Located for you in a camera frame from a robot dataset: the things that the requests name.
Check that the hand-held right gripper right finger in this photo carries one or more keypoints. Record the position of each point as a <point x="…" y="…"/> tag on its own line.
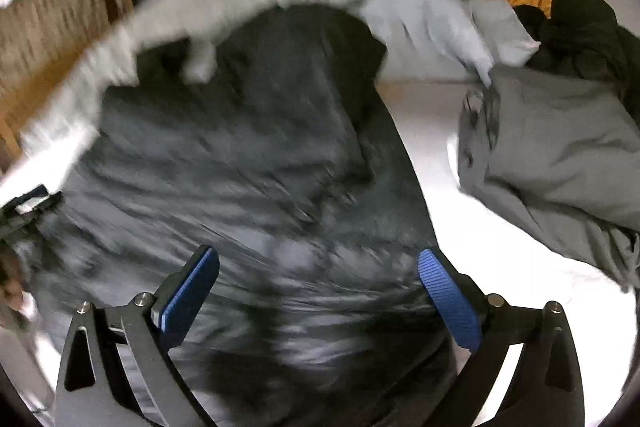
<point x="447" y="299"/>

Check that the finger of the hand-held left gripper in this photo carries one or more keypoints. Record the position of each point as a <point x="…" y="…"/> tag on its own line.
<point x="30" y="207"/>

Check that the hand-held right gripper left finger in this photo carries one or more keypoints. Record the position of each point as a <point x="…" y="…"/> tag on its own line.
<point x="187" y="294"/>

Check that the dark grey puffer jacket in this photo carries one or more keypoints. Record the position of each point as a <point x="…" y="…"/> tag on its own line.
<point x="260" y="147"/>

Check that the person's left hand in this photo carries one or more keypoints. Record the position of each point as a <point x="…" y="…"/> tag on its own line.
<point x="12" y="299"/>

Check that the grey garment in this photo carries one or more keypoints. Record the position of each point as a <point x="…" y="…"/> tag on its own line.
<point x="555" y="147"/>

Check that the black jacket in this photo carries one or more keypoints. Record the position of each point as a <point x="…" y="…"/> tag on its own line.
<point x="585" y="32"/>

